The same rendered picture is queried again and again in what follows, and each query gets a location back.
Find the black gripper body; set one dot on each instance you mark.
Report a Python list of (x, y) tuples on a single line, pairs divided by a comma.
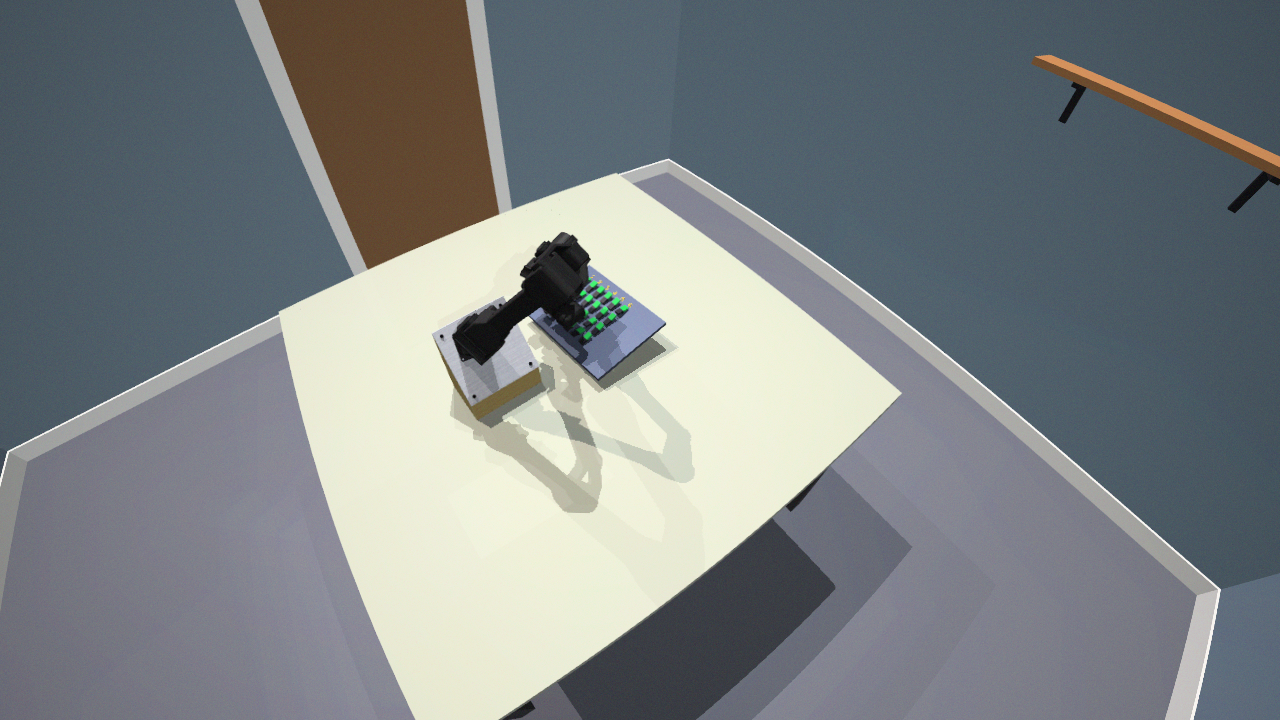
[(568, 315)]

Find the blue switch panel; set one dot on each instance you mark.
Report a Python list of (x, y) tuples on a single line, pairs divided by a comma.
[(614, 326)]

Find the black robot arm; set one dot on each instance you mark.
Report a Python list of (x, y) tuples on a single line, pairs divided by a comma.
[(557, 275)]

